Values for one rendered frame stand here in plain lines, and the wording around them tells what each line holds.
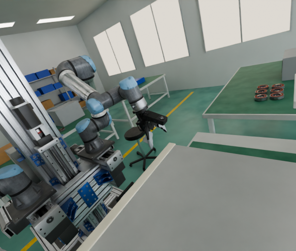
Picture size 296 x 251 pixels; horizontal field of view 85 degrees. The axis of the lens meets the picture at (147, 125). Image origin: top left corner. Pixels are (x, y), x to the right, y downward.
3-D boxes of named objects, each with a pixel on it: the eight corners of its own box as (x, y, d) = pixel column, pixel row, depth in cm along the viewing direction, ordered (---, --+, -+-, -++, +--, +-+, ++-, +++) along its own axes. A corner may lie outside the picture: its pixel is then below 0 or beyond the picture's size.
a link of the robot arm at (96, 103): (43, 63, 91) (91, 102, 68) (62, 58, 97) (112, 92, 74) (51, 81, 99) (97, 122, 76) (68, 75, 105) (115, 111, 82)
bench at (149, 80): (110, 126, 452) (99, 101, 420) (149, 98, 571) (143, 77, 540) (133, 128, 392) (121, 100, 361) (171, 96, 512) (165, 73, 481)
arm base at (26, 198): (13, 204, 95) (1, 192, 91) (39, 185, 105) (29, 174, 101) (19, 214, 85) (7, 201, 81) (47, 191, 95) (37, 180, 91)
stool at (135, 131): (126, 165, 270) (112, 138, 247) (143, 148, 301) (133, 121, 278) (150, 174, 235) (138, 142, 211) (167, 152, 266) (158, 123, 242)
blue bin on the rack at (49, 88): (40, 95, 589) (36, 88, 580) (51, 90, 616) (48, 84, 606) (44, 94, 562) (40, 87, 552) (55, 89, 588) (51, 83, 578)
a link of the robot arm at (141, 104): (146, 95, 77) (136, 103, 72) (150, 103, 79) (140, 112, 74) (136, 97, 82) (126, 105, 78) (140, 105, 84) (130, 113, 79)
